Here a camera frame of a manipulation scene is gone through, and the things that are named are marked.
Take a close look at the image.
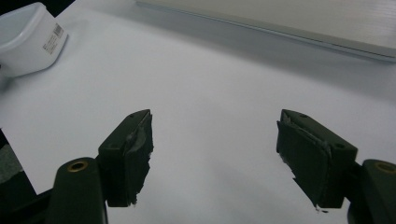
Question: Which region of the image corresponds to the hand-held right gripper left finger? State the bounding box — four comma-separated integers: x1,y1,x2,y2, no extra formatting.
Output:
97,108,154,208

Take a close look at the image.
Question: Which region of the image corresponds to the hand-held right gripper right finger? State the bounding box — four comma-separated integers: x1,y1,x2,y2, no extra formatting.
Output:
276,108,360,213

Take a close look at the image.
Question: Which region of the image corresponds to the clear plastic food container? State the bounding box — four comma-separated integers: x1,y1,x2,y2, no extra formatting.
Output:
0,2,69,78

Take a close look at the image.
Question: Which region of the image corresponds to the white wire basket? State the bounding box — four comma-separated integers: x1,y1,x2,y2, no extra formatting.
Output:
134,0,396,63

